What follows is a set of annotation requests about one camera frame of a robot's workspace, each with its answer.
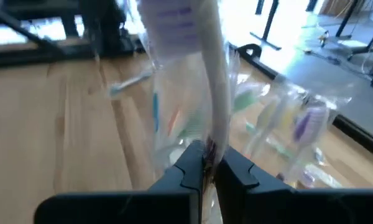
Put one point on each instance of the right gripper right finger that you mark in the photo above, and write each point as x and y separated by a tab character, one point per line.
283	205

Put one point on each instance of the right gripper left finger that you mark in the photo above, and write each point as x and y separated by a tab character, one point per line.
127	208

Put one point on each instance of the green toothbrush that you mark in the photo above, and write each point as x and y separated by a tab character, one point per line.
192	126

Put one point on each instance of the clear acrylic organizer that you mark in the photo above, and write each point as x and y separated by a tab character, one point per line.
326	93

